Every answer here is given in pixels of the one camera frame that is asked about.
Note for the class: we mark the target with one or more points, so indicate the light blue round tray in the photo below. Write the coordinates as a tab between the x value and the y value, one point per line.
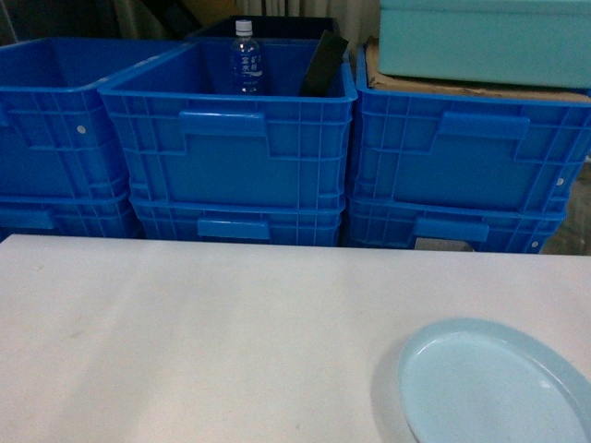
471	380

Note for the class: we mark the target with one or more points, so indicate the blue crate bottom centre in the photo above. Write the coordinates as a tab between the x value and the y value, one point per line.
200	222

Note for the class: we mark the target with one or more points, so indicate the blue crate bottom right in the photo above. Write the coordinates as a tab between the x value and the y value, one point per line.
369	223

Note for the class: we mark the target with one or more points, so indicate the blue crate top centre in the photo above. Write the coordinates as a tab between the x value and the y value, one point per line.
189	139

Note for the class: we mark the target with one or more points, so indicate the black flat panel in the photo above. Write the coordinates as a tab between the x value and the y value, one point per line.
323	65

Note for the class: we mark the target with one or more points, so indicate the clear water bottle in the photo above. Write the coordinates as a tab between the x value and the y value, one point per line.
246	61

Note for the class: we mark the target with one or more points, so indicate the blue crate top right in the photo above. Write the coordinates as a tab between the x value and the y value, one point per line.
465	152

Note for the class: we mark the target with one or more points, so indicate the dark blue rear crate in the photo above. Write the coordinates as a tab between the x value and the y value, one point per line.
273	27

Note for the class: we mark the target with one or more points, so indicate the white work table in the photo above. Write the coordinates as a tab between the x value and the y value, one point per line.
106	340

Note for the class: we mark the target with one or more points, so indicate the blue crate bottom left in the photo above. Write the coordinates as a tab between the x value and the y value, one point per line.
86	217

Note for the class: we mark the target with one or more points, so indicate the blue crate top left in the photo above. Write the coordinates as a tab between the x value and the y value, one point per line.
57	140

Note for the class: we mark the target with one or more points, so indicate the teal foam box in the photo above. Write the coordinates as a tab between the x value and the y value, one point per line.
530	43

